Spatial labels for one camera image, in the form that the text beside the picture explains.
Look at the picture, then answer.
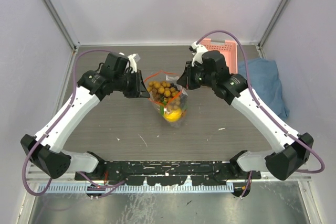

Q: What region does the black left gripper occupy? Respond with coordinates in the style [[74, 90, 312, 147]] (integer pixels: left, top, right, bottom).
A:
[[113, 69, 150, 98]]

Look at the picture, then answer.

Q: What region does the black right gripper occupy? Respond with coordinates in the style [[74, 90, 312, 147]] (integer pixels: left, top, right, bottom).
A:
[[177, 60, 215, 90]]

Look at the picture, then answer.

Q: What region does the brown longan bunch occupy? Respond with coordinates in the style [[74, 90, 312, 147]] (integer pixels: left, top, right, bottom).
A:
[[147, 81, 186, 113]]

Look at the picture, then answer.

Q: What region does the clear zip bag orange zipper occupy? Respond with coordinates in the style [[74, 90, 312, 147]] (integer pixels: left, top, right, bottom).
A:
[[144, 70, 188, 127]]

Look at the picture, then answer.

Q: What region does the yellow lemon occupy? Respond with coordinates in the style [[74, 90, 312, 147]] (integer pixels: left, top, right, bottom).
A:
[[163, 108, 182, 123]]

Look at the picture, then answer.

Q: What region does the dark grape bunch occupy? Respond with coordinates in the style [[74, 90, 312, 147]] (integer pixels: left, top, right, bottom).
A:
[[170, 83, 178, 89]]

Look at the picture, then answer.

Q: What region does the red cherry bunch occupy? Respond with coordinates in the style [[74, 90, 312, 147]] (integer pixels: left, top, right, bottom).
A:
[[180, 102, 187, 117]]

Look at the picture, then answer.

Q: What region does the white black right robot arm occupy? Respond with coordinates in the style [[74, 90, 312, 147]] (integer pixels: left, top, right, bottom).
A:
[[177, 49, 313, 180]]

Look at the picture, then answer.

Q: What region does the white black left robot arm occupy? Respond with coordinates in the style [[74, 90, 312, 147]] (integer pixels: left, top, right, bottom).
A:
[[20, 52, 150, 180]]

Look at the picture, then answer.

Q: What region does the pink plastic basket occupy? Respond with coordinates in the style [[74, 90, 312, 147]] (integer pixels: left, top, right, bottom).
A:
[[200, 38, 238, 74]]

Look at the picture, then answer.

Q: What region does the blue cloth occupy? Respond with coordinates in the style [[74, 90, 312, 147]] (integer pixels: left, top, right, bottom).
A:
[[238, 58, 289, 121]]

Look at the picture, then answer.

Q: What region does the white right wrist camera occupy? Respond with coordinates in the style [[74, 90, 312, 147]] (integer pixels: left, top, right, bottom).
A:
[[190, 41, 208, 67]]

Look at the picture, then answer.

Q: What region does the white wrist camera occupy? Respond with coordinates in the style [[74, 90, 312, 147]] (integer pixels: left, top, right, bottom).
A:
[[190, 41, 208, 67], [119, 52, 140, 73]]

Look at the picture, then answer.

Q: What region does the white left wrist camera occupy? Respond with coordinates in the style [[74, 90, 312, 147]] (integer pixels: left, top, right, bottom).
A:
[[119, 52, 140, 73]]

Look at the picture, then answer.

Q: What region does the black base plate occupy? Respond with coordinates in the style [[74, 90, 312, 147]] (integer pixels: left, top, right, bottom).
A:
[[86, 161, 249, 186]]

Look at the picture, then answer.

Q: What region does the aluminium front rail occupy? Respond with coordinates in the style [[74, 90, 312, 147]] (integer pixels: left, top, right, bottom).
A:
[[25, 159, 312, 183]]

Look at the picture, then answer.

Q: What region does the white slotted cable duct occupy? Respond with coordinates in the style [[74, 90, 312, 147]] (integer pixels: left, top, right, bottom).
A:
[[46, 183, 234, 194]]

